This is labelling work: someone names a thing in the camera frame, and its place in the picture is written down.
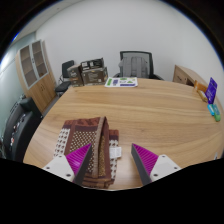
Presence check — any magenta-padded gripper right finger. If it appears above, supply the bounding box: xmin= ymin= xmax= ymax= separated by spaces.
xmin=130 ymin=143 xmax=183 ymax=186

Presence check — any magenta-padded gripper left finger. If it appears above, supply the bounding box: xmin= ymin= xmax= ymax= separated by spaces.
xmin=42 ymin=143 xmax=94 ymax=186

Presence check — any brown patterned towel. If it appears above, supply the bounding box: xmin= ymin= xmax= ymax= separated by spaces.
xmin=53 ymin=115 xmax=123 ymax=190

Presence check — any black leather sofa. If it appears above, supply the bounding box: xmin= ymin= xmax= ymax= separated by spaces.
xmin=2 ymin=96 xmax=44 ymax=163

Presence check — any small blue box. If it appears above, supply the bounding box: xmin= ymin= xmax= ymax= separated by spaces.
xmin=207 ymin=103 xmax=216 ymax=117

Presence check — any small green box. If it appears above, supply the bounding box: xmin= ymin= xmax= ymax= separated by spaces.
xmin=212 ymin=103 xmax=222 ymax=122

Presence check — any wooden cabinet with glass doors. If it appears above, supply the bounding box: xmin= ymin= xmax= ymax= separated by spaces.
xmin=14 ymin=39 xmax=58 ymax=114

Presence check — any orange box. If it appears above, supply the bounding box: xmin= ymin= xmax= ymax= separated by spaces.
xmin=193 ymin=80 xmax=208 ymax=103

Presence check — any purple standing card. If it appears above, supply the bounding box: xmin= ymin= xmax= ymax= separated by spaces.
xmin=204 ymin=77 xmax=219 ymax=105

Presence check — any low wooden side cabinet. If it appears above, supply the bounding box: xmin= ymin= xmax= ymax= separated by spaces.
xmin=172 ymin=64 xmax=209 ymax=88

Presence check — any dark printed cardboard box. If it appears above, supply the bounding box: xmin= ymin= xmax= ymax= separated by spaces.
xmin=81 ymin=66 xmax=109 ymax=87
xmin=79 ymin=57 xmax=105 ymax=73

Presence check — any black folding chair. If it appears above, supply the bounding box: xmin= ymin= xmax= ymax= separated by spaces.
xmin=54 ymin=59 xmax=76 ymax=98

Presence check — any grey mesh office chair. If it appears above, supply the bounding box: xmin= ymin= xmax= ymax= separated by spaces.
xmin=113 ymin=50 xmax=164 ymax=81

